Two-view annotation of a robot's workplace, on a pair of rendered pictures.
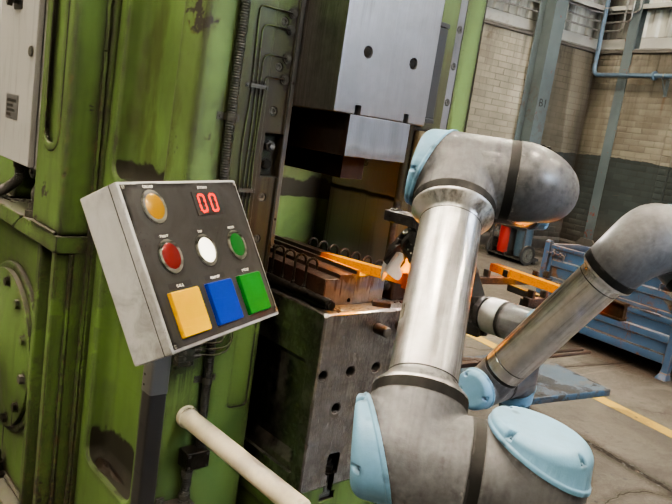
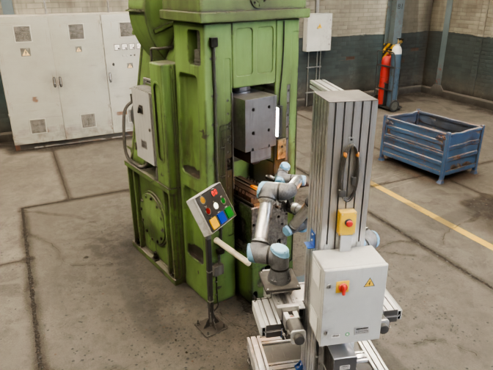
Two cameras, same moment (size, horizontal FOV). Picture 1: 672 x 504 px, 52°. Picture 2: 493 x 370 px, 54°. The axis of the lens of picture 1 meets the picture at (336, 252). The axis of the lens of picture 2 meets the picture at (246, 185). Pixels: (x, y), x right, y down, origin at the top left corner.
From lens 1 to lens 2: 2.29 m
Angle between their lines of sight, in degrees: 14
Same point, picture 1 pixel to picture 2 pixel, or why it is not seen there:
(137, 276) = (202, 218)
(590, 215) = (439, 70)
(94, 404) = (187, 237)
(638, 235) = not seen: hidden behind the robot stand
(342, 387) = not seen: hidden behind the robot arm
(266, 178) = (229, 170)
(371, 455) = (249, 255)
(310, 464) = not seen: hidden behind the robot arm
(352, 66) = (249, 139)
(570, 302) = (303, 211)
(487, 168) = (272, 192)
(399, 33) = (262, 123)
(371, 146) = (259, 157)
